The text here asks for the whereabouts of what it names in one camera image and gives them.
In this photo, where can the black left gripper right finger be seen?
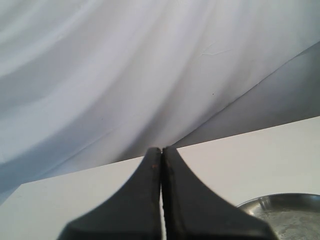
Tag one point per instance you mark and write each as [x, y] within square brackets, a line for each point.
[192, 211]

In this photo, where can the white backdrop cloth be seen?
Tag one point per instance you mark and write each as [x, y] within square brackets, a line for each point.
[85, 83]

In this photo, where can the round steel plate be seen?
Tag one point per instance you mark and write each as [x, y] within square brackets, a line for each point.
[292, 216]

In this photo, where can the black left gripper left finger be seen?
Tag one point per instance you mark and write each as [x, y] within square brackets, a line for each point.
[132, 213]

